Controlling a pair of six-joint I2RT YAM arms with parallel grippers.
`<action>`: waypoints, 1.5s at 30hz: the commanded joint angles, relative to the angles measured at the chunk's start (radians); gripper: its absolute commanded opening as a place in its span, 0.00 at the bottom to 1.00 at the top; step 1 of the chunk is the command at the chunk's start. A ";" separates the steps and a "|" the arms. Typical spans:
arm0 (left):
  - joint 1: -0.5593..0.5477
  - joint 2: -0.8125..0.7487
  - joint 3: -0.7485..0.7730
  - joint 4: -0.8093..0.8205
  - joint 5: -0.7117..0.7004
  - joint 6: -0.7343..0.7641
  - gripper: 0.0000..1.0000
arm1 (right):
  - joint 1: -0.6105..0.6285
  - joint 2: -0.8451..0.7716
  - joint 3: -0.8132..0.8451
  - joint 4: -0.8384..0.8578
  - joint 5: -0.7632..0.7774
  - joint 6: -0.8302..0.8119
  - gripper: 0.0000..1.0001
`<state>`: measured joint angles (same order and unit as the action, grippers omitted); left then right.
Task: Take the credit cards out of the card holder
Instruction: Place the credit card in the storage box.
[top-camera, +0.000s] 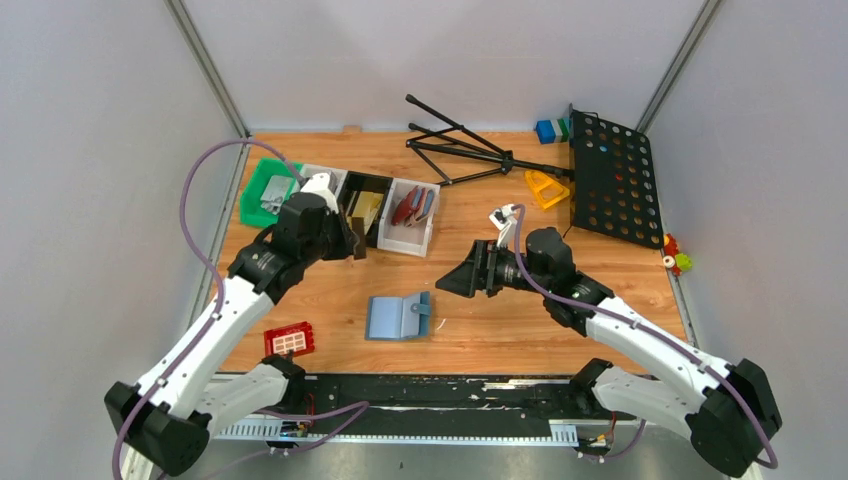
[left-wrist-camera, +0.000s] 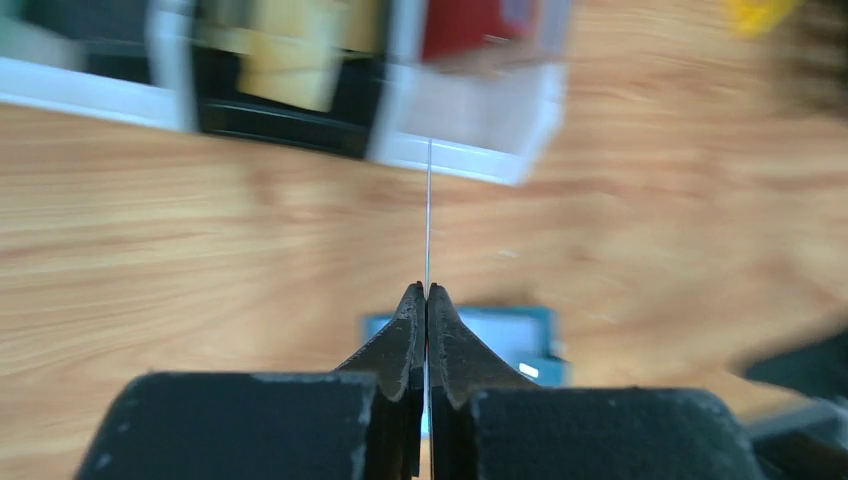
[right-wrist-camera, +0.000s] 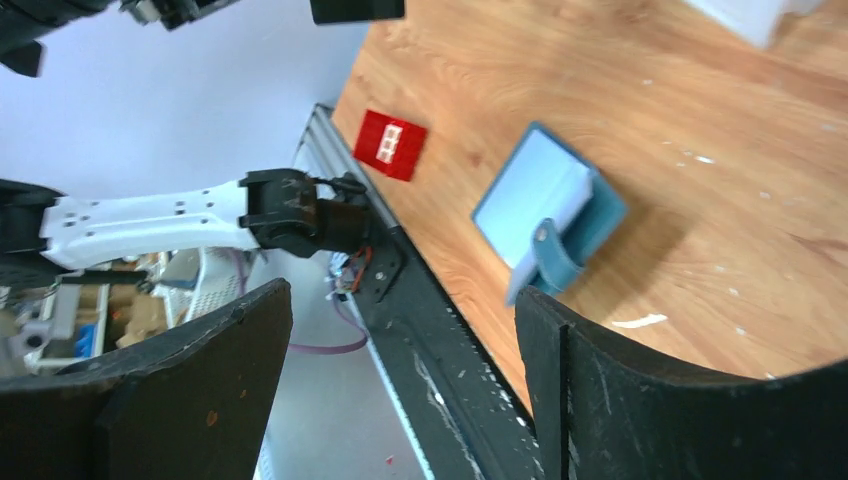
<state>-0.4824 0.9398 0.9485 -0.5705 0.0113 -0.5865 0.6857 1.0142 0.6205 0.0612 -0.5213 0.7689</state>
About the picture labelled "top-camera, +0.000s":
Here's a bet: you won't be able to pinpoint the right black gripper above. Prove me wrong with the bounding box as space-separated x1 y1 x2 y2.
435 240 550 299

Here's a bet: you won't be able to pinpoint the blue card holder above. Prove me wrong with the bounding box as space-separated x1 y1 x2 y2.
405 187 435 227
364 291 432 341

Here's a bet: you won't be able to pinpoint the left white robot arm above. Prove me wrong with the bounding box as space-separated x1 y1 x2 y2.
104 189 354 478

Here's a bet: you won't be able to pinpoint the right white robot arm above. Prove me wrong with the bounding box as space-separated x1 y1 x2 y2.
436 227 782 478

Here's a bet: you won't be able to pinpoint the gold cards stack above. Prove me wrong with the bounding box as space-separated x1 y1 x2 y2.
348 191 384 233

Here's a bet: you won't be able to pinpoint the red card holder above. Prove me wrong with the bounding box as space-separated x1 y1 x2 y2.
391 186 421 226

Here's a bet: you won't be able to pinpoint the white bin with card holders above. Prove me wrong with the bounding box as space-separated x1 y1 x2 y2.
376 178 440 258

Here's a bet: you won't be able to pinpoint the white bin with black cards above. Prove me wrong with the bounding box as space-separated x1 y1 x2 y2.
292 164 347 213

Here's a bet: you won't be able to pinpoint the silver cards stack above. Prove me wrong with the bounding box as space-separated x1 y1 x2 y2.
260 175 297 215

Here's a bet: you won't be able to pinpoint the black plastic bin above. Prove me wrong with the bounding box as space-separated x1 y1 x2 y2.
338 171 393 248

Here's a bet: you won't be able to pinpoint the green plastic bin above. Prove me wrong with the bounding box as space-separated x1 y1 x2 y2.
239 158 298 228

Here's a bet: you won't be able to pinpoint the red toy brick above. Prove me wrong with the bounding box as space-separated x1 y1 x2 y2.
263 322 315 356

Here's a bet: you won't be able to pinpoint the yellow triangle toy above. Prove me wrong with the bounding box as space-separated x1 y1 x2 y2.
524 171 571 211

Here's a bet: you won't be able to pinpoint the black folded tripod stand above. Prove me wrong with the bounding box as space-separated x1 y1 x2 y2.
404 94 574 187

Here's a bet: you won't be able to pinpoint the blue green toy blocks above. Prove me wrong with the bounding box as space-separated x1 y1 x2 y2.
534 118 572 144

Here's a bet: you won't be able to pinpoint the black perforated music desk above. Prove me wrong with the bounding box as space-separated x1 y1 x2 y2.
569 109 664 250

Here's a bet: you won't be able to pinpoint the colourful toy pile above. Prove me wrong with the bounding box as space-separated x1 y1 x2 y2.
662 233 693 277

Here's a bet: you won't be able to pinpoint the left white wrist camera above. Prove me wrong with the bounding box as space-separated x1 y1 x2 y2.
300 172 339 213

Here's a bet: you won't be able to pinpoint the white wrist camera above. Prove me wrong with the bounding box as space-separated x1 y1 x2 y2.
489 203 525 250
300 172 339 213

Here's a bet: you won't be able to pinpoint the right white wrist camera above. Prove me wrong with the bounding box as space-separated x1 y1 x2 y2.
489 203 525 250

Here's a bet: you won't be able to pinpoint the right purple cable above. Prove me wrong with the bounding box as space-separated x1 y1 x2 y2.
510 203 780 470

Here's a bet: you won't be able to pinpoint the purple cable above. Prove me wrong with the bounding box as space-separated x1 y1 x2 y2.
111 138 306 473
510 203 780 470

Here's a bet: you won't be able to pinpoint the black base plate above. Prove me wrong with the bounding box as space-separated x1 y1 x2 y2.
276 373 630 440

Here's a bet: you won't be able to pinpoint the white slotted cable duct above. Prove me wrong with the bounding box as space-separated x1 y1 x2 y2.
211 421 579 446

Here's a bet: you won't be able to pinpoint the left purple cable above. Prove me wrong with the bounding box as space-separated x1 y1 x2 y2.
111 138 306 473

